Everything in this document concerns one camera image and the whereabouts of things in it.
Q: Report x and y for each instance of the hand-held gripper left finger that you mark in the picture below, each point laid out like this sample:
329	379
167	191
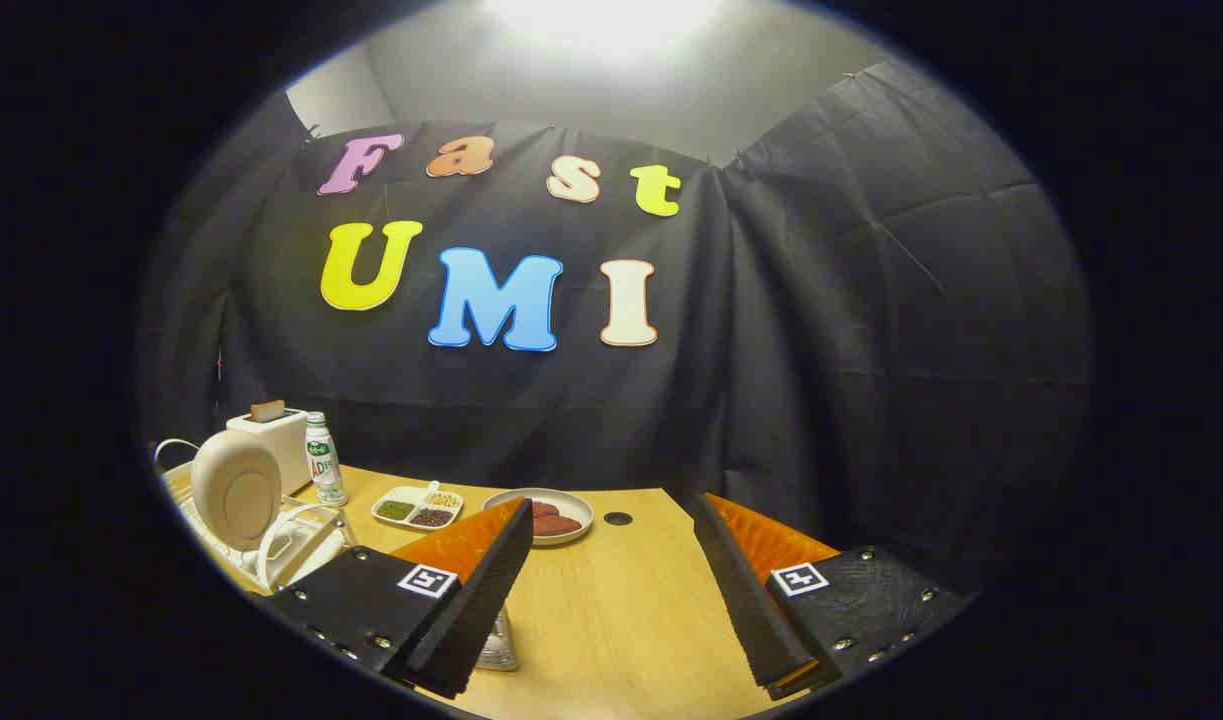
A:
486	590

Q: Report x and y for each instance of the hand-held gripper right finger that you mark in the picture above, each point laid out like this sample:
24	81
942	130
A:
746	590

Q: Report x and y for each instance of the cream white plate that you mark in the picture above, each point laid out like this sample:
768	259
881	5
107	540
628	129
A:
236	490

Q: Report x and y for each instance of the grey plate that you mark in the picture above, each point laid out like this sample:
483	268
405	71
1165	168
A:
575	510

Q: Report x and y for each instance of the white divided dish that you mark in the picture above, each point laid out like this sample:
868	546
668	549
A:
401	497

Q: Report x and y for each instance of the dark red beans pile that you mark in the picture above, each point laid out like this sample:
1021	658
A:
432	518

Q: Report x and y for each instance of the red meat patty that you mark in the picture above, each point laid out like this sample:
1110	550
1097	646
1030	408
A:
544	509
559	525

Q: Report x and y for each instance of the yellow beans pile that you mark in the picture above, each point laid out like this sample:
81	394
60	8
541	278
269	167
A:
445	500

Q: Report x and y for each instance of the green beans pile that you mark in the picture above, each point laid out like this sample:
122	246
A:
395	510

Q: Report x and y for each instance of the white bottle green label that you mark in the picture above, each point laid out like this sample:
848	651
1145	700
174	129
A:
323	465

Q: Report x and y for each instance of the white toaster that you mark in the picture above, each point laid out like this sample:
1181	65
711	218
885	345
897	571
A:
289	440

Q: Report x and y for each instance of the black backdrop cloth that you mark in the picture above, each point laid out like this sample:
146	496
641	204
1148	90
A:
821	350

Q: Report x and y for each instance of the brown bread slice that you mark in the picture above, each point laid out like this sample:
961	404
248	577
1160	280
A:
267	410

